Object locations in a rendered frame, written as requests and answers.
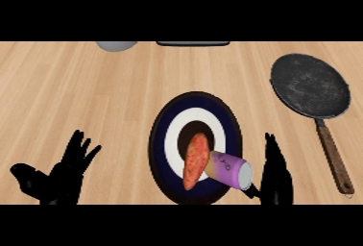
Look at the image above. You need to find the black frying pan wooden handle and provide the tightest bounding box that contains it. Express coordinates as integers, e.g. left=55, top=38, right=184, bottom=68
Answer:
left=269, top=53, right=355, bottom=195

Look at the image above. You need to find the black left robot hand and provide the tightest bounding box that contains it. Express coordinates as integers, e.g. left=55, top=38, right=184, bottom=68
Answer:
left=8, top=129, right=103, bottom=206

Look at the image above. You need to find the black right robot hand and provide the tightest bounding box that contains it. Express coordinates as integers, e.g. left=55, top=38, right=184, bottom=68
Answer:
left=243, top=132, right=294, bottom=206

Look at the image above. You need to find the grey rounded object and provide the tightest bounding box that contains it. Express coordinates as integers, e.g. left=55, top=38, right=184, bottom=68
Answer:
left=94, top=41, right=138, bottom=53

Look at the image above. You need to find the purple can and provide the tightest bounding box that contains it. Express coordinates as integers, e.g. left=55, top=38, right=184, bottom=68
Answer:
left=201, top=150, right=255, bottom=191

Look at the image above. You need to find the dark flat rectangular object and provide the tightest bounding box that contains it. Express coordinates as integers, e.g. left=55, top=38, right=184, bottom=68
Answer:
left=154, top=41, right=231, bottom=47

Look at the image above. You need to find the dark blue and white plate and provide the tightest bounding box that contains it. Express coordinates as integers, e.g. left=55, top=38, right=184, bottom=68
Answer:
left=147, top=90, right=243, bottom=206

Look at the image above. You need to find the orange sweet potato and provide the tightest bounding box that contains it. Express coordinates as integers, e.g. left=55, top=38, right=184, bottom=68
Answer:
left=181, top=132, right=210, bottom=192

